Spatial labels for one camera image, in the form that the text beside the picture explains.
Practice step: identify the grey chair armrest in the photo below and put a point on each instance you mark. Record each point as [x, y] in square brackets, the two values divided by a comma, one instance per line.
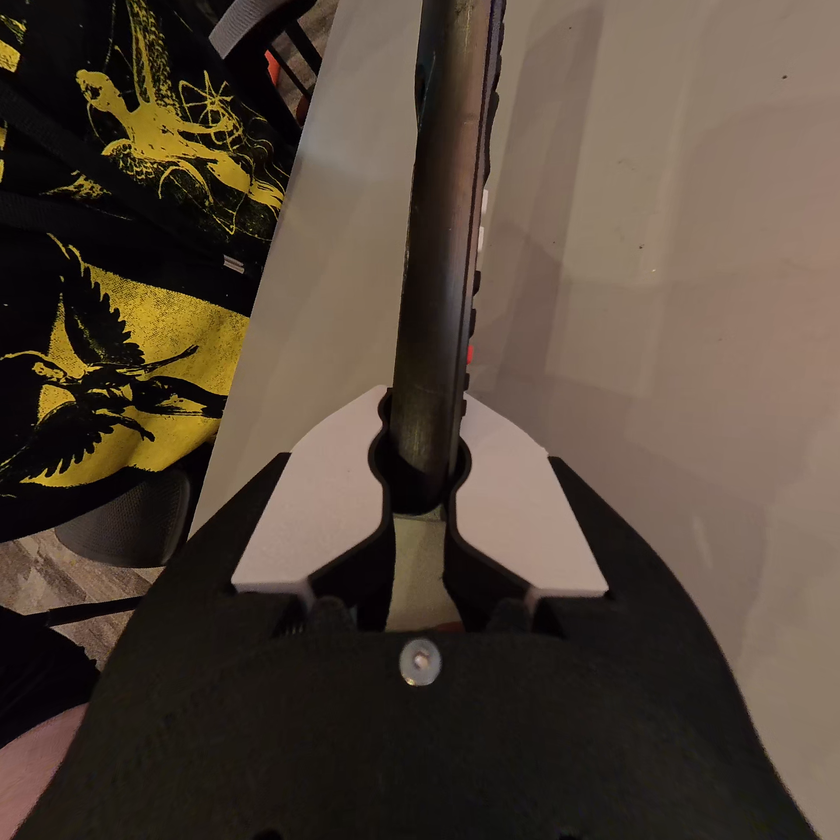
[243, 26]

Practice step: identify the orange object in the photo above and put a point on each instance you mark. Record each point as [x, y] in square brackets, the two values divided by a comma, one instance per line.
[272, 69]

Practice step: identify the black mesh chair seat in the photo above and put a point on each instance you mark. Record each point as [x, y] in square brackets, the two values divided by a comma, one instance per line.
[124, 518]

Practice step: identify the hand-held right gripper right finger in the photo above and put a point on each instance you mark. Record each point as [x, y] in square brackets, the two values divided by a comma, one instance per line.
[525, 512]

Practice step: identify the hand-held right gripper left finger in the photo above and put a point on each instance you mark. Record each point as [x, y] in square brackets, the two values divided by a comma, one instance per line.
[315, 499]

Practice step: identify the black remote control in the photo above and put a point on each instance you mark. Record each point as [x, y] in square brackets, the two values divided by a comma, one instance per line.
[439, 197]

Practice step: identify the black shirt yellow print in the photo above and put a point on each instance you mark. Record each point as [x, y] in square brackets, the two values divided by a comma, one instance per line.
[131, 328]

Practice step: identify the person's right forearm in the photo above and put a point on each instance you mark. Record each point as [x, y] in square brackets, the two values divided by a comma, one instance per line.
[33, 774]

